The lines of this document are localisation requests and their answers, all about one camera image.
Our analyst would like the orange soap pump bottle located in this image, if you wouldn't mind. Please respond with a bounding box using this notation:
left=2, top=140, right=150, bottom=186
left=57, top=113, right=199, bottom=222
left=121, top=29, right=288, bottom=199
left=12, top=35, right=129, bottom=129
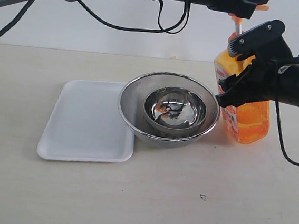
left=206, top=1, right=282, bottom=147

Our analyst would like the large steel mesh colander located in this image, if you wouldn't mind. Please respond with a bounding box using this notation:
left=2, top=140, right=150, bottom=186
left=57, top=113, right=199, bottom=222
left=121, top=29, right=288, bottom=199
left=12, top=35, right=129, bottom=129
left=118, top=72, right=220, bottom=149

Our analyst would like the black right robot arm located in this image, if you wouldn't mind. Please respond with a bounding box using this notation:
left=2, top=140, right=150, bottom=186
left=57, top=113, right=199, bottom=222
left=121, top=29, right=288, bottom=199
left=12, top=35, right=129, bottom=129
left=216, top=20, right=299, bottom=108

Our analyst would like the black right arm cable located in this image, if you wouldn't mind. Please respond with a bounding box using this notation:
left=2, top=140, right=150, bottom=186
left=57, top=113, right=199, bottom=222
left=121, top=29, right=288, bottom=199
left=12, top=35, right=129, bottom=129
left=267, top=99, right=299, bottom=167

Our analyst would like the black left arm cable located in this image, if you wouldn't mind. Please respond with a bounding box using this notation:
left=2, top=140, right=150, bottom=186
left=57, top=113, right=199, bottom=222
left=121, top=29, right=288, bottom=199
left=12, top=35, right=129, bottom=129
left=0, top=0, right=191, bottom=68

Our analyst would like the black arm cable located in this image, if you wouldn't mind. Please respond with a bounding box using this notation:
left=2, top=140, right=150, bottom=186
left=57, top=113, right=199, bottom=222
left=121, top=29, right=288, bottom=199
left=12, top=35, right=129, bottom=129
left=267, top=99, right=299, bottom=167
left=0, top=0, right=191, bottom=68

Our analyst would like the small shiny steel bowl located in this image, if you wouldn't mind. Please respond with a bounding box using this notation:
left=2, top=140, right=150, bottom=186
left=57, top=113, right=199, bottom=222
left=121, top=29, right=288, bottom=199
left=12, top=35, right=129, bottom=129
left=143, top=87, right=207, bottom=131

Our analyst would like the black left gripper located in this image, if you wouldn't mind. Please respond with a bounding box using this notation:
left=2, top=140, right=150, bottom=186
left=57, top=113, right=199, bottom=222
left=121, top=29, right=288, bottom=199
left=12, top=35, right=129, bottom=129
left=205, top=0, right=269, bottom=19

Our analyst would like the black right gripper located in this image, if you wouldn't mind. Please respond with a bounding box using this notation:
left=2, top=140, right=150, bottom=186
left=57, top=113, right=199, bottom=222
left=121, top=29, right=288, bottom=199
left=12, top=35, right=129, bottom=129
left=216, top=20, right=299, bottom=107

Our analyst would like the white rectangular plastic tray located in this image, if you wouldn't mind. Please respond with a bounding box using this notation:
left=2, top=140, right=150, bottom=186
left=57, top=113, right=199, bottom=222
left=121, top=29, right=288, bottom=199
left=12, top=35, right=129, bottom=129
left=36, top=80, right=134, bottom=163

